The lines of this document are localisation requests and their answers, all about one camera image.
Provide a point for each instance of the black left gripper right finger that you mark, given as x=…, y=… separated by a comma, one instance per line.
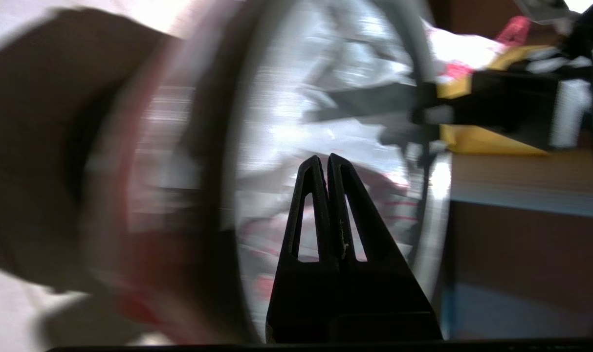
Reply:
x=389, y=303

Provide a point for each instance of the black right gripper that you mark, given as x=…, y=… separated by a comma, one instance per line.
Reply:
x=511, y=98

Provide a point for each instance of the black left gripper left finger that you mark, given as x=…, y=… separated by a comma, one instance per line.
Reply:
x=301, y=303

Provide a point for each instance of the white plastic bag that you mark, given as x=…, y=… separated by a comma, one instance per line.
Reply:
x=286, y=122

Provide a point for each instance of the white red-printed trash bag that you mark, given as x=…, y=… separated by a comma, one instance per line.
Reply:
x=467, y=49

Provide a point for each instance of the yellow plastic bag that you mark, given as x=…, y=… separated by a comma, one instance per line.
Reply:
x=482, y=139

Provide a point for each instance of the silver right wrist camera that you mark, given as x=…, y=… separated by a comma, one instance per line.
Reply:
x=570, y=112

